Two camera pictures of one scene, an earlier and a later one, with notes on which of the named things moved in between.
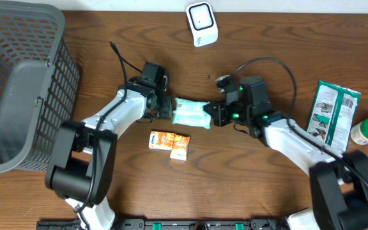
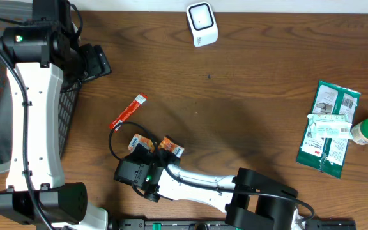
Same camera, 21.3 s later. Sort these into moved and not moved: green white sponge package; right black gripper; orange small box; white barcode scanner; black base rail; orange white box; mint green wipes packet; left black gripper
Moved: mint green wipes packet; right black gripper; orange white box; orange small box; left black gripper
Not moved: white barcode scanner; green white sponge package; black base rail
